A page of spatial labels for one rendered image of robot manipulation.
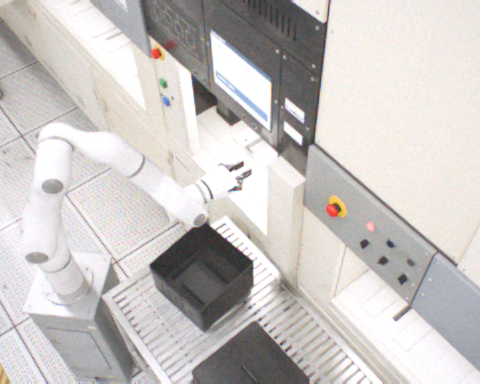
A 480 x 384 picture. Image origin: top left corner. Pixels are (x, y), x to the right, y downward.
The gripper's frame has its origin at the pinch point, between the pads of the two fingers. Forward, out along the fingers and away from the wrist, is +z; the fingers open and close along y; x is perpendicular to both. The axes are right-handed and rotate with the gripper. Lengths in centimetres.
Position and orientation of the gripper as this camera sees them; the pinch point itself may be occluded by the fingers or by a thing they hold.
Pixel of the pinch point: (242, 169)
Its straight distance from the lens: 200.9
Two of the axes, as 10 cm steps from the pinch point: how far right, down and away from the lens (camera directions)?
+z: 8.2, -4.7, 3.3
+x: -0.2, -6.0, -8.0
